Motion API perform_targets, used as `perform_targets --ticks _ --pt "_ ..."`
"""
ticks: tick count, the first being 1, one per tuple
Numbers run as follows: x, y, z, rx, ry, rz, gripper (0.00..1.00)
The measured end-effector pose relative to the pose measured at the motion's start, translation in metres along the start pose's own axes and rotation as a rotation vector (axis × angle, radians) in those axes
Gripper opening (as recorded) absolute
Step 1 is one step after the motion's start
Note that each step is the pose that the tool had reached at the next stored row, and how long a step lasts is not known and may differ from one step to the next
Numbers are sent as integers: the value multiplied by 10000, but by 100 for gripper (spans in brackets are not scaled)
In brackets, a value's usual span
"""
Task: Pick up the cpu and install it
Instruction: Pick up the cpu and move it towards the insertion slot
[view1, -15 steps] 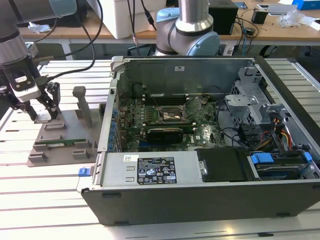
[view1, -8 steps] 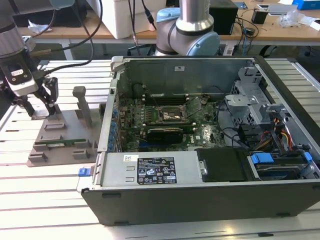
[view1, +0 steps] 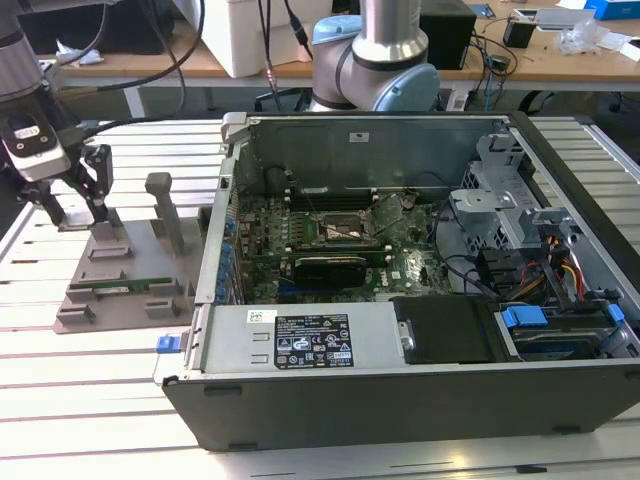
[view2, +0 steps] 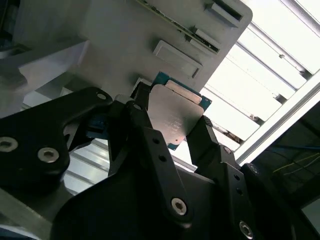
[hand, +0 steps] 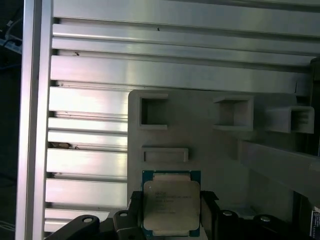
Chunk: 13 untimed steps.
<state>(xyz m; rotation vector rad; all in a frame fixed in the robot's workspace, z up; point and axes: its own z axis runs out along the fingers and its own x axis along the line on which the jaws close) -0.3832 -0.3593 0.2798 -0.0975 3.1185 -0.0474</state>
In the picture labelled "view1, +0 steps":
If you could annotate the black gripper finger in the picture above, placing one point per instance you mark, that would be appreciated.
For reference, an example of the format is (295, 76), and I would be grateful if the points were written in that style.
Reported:
(102, 175)
(45, 197)

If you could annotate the large black equipment case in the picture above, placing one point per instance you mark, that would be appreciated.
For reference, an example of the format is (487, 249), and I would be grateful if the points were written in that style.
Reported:
(125, 30)

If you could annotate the black square box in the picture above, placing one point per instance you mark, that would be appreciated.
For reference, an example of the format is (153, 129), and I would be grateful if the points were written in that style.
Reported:
(447, 42)

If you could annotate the clear plastic bags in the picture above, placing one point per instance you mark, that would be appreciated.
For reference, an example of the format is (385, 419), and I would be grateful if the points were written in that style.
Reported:
(585, 37)

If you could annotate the large white box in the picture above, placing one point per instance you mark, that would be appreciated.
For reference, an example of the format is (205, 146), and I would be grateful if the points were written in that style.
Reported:
(250, 40)

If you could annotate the blue case latch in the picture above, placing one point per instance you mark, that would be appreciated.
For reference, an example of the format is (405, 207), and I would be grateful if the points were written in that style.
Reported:
(167, 345)

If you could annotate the grey parts rack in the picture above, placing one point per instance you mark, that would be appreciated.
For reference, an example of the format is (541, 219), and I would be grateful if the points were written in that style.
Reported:
(135, 260)

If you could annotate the small black box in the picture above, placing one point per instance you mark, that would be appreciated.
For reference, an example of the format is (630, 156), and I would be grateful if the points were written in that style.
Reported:
(517, 34)

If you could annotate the black open PC case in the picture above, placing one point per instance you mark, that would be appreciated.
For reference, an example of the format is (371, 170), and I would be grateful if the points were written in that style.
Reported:
(350, 415)

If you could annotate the silver finned heatsink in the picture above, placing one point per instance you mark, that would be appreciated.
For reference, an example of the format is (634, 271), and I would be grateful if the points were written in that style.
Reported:
(412, 265)

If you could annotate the wooden desk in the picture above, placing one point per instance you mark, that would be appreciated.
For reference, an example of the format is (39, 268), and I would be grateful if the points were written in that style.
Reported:
(165, 64)
(560, 65)

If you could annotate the CPU socket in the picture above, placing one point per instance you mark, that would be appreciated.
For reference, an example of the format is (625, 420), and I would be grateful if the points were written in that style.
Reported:
(345, 227)

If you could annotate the flat white device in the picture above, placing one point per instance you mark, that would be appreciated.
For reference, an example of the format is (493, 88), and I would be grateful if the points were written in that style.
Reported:
(565, 17)

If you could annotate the blue cardboard box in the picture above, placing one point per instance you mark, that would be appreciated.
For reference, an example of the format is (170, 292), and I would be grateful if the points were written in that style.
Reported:
(620, 9)

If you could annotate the crumpled white paper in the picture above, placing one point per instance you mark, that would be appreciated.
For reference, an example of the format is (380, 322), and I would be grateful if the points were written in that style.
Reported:
(75, 55)

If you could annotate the black plastic drive cover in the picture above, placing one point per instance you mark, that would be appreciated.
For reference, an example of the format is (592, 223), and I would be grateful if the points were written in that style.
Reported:
(445, 330)

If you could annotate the blue card bracket clip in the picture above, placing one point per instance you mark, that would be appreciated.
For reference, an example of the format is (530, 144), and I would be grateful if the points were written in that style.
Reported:
(223, 280)
(220, 296)
(227, 248)
(230, 226)
(225, 262)

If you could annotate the silver power supply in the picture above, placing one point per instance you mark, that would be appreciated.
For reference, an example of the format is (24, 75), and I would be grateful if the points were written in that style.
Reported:
(225, 340)

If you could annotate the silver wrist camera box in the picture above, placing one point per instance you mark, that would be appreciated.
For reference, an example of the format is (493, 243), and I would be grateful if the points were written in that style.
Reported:
(35, 150)

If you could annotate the green motherboard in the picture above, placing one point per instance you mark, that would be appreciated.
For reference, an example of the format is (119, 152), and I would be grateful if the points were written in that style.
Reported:
(400, 240)

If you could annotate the round coin battery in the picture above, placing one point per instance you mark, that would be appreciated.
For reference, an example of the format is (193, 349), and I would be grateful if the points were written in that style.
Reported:
(407, 202)

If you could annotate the white label sticker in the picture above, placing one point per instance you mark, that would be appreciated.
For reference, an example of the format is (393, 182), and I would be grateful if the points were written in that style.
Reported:
(358, 136)

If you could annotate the black graphics card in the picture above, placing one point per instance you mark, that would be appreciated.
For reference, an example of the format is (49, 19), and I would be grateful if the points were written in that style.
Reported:
(330, 272)

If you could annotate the silver CPU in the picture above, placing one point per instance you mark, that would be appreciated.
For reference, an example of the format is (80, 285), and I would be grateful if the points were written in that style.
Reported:
(77, 225)

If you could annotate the blue disk carrier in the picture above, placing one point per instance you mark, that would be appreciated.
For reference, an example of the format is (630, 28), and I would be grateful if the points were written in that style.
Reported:
(522, 317)

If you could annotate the black RAM slot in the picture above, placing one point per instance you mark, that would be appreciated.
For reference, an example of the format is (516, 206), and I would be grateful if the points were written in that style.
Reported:
(340, 206)
(340, 198)
(340, 243)
(340, 248)
(340, 202)
(340, 194)

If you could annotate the green RAM stick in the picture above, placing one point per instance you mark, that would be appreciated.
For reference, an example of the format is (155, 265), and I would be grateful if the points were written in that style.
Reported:
(125, 286)

